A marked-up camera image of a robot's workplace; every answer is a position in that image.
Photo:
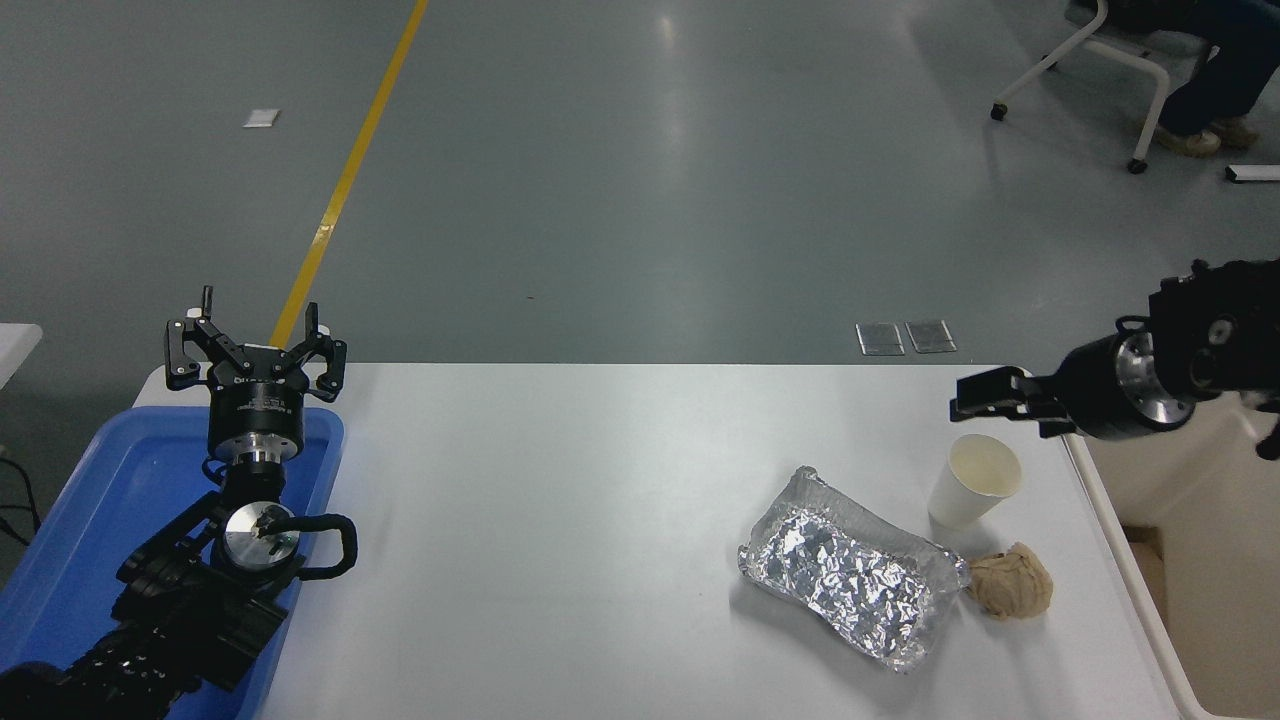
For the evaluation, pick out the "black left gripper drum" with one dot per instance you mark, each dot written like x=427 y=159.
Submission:
x=255 y=412

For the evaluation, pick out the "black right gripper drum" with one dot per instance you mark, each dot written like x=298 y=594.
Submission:
x=1090 y=390

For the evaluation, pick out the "white paper cup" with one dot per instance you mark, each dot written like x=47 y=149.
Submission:
x=970 y=480

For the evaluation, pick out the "metal floor plate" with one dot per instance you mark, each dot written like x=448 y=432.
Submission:
x=880 y=339
x=931 y=337

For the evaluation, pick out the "white side table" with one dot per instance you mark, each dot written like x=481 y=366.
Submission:
x=15 y=350

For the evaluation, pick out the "blue plastic tray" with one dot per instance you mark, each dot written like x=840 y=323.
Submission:
x=110 y=500

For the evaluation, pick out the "crumpled tan paper ball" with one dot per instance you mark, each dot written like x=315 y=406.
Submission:
x=1012 y=585

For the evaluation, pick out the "large pale plastic bin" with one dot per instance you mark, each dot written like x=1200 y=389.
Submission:
x=1200 y=560

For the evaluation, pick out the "crumpled foil tray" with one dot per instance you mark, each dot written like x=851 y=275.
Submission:
x=850 y=575

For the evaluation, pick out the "white flat floor object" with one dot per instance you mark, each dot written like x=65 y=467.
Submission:
x=1255 y=173

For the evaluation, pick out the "person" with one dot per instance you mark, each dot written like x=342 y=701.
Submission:
x=1220 y=80

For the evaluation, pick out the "white-framed wheeled chair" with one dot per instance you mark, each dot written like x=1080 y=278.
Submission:
x=1135 y=50

